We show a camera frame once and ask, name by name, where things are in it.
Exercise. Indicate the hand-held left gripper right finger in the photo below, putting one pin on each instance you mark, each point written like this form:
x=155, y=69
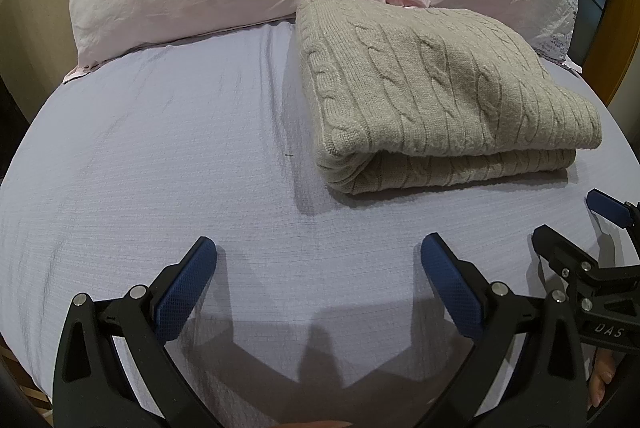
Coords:
x=452, y=290

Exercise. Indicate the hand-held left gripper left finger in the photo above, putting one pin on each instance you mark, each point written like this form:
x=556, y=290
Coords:
x=182, y=293

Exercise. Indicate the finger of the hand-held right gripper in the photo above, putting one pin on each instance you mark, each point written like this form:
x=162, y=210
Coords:
x=556, y=251
x=609, y=209

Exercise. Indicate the person's right hand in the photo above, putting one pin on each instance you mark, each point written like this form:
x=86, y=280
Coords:
x=602, y=373

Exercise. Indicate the lavender bed sheet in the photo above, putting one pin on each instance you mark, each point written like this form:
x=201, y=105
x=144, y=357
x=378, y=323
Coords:
x=150, y=168

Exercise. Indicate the wooden bed frame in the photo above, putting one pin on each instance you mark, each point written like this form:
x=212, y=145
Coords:
x=22, y=383

